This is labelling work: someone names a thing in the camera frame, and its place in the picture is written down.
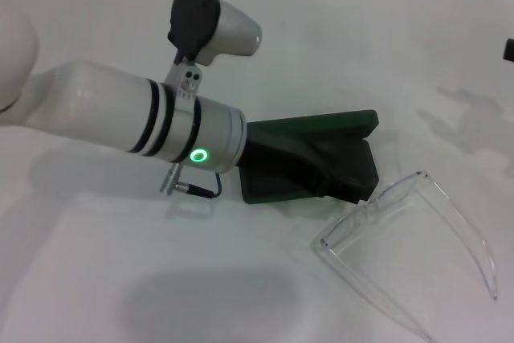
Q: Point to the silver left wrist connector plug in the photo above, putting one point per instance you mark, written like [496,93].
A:
[170,180]

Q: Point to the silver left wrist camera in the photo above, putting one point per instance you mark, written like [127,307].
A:
[225,33]

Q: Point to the green glasses case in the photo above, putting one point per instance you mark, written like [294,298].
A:
[353,126]

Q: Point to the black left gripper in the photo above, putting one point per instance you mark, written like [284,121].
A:
[281,162]

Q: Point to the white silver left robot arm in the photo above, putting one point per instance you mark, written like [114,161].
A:
[100,102]

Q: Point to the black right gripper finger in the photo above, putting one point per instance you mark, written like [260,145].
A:
[510,49]

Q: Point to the clear transparent glasses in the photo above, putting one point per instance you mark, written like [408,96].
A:
[345,226]

